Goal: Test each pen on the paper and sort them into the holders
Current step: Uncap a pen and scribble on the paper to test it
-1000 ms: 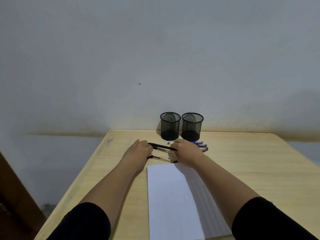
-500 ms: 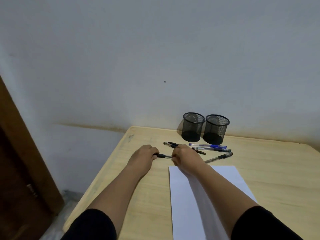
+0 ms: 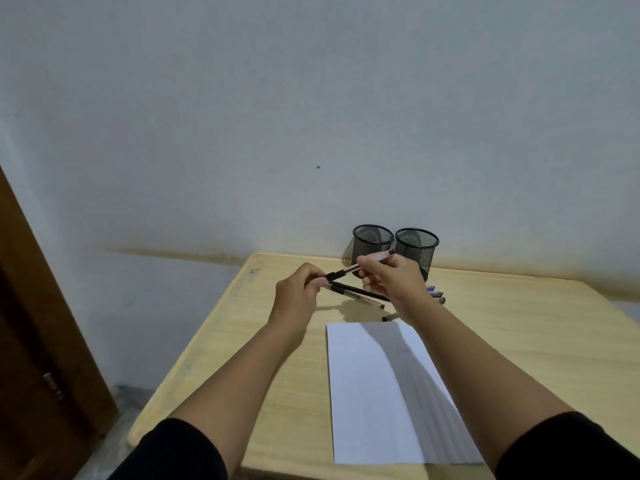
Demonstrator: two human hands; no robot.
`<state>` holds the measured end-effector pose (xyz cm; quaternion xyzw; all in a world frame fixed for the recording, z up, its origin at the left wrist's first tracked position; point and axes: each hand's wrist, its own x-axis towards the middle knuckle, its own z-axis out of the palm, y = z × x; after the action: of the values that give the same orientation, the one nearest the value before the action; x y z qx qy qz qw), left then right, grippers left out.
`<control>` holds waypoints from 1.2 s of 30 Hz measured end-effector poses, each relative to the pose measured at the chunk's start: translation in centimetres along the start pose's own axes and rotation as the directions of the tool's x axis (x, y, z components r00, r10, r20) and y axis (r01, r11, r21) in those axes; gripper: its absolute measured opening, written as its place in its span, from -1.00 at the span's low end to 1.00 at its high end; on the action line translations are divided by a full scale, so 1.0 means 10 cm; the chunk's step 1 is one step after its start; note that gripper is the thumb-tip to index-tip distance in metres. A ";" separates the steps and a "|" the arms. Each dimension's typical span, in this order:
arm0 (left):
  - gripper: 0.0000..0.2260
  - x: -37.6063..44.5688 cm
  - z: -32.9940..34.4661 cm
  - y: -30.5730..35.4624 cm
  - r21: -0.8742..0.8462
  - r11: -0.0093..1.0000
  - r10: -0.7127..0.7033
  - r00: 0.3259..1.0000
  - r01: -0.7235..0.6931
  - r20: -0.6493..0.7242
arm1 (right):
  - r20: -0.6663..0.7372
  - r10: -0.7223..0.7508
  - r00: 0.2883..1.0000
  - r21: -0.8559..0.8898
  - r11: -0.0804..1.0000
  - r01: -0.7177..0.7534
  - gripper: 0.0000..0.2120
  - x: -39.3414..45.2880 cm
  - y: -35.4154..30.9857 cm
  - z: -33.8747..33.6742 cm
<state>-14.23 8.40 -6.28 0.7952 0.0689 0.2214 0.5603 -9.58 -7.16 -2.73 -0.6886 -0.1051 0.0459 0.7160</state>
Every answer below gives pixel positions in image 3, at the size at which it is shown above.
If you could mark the person's right hand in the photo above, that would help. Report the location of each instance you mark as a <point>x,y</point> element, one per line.
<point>400,284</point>

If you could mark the person's left hand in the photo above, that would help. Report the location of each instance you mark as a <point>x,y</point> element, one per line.
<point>295,304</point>

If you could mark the smoky grey translucent pen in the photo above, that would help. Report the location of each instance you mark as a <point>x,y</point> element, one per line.
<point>390,317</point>

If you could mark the matte black pen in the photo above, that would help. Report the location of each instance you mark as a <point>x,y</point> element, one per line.
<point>360,291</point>

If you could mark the black mesh pen cup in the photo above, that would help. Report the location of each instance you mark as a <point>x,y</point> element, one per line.
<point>372,239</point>
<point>417,247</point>

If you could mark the clear black gel pen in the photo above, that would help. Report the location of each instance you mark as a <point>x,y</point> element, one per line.
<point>360,299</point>
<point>345,271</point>

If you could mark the white paper sheet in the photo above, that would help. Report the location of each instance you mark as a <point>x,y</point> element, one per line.
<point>360,394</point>

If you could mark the person's left forearm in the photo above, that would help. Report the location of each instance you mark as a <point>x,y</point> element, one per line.
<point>235,394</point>

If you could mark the person's right forearm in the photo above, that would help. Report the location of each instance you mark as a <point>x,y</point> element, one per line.
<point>475,374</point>

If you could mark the person's right black sleeve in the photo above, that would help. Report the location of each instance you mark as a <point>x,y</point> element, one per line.
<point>570,449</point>

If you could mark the brown wooden door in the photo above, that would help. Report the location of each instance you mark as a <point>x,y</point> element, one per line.
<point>30,344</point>

